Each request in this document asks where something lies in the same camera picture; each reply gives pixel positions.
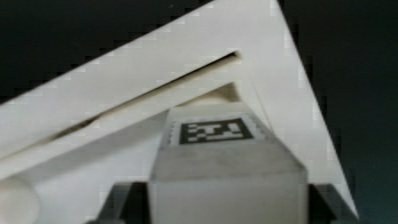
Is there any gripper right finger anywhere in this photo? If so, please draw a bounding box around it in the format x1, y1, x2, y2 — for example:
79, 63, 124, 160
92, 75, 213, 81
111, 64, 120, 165
307, 184, 360, 224

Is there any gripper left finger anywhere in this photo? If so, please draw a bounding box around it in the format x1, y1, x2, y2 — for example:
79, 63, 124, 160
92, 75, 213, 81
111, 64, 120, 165
87, 182, 149, 224

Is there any white table leg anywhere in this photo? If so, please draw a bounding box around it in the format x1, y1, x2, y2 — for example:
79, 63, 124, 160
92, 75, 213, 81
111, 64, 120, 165
149, 103, 307, 224

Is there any white square table top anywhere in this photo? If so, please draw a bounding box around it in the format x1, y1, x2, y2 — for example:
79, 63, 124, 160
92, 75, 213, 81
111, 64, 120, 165
0, 0, 358, 224

